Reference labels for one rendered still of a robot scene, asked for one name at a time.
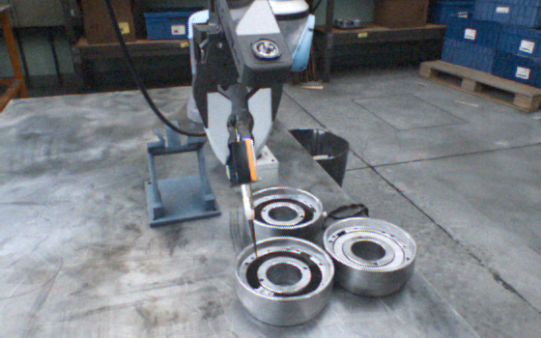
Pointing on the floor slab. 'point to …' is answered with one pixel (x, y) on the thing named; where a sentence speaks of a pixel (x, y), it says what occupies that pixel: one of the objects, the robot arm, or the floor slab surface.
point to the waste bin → (335, 149)
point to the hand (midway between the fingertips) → (240, 154)
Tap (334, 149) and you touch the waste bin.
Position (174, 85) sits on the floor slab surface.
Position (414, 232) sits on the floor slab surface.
